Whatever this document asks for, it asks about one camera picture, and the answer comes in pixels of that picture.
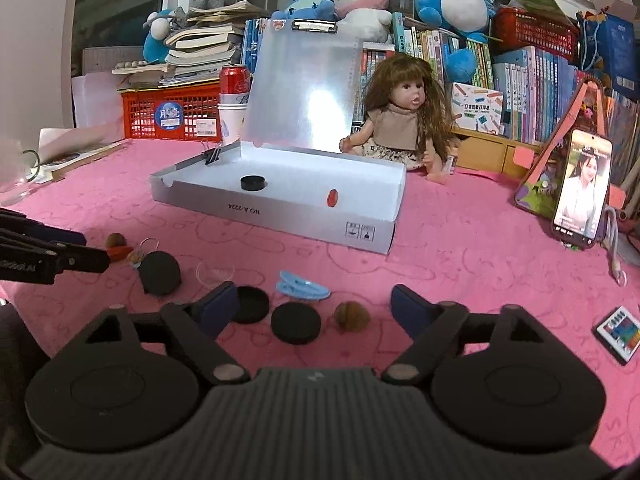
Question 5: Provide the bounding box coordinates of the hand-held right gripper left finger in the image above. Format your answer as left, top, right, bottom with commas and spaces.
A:
86, 281, 251, 386

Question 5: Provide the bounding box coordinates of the pink printed blanket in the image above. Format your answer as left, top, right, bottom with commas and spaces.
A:
0, 137, 640, 461

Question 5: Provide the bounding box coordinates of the row of upright books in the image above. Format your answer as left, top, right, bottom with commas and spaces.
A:
245, 12, 588, 146

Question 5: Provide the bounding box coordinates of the long-haired baby doll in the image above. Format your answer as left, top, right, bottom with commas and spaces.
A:
340, 54, 461, 186

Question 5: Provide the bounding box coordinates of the pile of stacked books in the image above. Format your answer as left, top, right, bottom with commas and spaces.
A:
112, 0, 271, 86

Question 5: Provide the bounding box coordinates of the blue bag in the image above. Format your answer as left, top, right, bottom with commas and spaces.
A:
577, 7, 640, 101

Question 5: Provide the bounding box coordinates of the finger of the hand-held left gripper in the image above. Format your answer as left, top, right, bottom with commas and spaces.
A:
0, 208, 87, 246
30, 240, 111, 275

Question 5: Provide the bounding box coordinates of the light blue plastic clip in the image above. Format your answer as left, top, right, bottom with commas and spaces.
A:
275, 270, 332, 302

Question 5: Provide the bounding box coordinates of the red drink can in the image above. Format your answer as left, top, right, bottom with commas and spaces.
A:
219, 64, 252, 96

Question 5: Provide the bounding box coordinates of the white charging cable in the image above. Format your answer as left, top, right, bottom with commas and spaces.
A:
602, 205, 628, 288

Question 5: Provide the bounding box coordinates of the red mesh basket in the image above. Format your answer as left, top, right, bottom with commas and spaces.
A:
492, 7, 581, 63

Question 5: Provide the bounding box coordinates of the wooden desk shelf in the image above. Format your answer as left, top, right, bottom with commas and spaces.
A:
452, 127, 546, 178

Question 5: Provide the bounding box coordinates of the large black binder clip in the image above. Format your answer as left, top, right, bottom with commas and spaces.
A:
136, 236, 182, 297

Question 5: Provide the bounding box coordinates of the white remote control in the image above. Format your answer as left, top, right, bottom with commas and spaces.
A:
593, 305, 640, 366

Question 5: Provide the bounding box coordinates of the stack of white paper cups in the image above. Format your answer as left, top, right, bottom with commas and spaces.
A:
217, 91, 251, 143

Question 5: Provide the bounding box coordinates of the flat book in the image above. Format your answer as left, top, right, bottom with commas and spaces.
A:
35, 127, 128, 183

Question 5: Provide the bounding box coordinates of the white printed carton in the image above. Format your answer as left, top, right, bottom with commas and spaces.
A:
450, 82, 505, 136

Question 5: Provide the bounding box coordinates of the smartphone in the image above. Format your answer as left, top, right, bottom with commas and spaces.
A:
551, 127, 613, 251

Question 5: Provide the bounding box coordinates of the silver clipboard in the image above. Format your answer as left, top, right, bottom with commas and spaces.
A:
241, 19, 363, 153

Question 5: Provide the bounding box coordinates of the red plastic crate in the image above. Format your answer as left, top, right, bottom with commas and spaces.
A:
119, 82, 223, 141

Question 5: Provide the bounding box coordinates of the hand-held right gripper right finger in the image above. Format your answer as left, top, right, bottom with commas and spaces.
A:
382, 284, 551, 386

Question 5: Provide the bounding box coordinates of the large blue plush toy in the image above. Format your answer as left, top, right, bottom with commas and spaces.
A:
412, 0, 498, 83

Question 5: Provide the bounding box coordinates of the blue and white plush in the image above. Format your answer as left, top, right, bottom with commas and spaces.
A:
142, 7, 188, 63

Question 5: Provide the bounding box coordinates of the white grid board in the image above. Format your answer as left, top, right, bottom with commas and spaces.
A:
82, 47, 151, 78

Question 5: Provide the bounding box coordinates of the white cardboard box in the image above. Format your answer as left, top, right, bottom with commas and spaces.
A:
150, 140, 407, 256

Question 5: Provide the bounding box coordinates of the small blue plush toy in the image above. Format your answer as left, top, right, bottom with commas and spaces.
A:
285, 0, 337, 23

